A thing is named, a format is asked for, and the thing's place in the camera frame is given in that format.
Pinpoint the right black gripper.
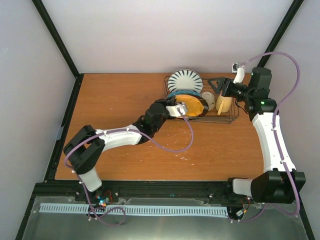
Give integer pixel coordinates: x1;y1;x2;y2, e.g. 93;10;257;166
207;76;253;102

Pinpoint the white floral bowl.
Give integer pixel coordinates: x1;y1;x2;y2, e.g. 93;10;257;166
201;91;216;111

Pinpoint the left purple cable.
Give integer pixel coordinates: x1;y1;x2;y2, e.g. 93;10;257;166
64;107;195;227

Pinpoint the yellow mug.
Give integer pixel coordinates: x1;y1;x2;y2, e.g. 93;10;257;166
215;94;233;115

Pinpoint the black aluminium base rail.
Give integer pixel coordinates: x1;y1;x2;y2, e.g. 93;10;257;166
31;180;253;206

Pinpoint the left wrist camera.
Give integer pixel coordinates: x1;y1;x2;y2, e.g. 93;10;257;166
165;102;188;118

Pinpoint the orange dotted plate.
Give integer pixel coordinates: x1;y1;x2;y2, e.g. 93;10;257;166
175;94;204;117

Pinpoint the white blue striped plate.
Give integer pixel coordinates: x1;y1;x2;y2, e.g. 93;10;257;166
167;69;204;94

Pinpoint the teal dotted plate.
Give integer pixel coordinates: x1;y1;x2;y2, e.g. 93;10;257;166
166;90;200;99

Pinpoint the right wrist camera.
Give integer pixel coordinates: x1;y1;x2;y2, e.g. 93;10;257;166
231;62;245;84

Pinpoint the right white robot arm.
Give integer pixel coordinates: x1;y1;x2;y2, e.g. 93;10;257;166
207;67;306;204

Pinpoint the left black frame post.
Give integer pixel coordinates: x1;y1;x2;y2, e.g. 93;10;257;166
32;0;80;78

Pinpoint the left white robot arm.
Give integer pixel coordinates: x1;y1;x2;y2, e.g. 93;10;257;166
63;97;176;202

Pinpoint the light blue cable duct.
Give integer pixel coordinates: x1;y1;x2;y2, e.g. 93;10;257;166
38;203;228;218

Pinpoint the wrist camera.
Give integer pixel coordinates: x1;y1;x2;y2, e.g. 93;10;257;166
231;62;245;84
165;102;188;118

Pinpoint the black frame post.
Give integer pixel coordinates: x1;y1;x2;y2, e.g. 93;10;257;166
32;0;80;78
264;0;304;53

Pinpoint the dark plate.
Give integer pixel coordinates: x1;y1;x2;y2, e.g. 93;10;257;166
197;96;209;117

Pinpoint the black wire dish rack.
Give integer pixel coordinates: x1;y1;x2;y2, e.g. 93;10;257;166
162;75;240;124

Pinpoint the right black frame post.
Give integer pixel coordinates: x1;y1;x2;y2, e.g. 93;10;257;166
264;0;304;53

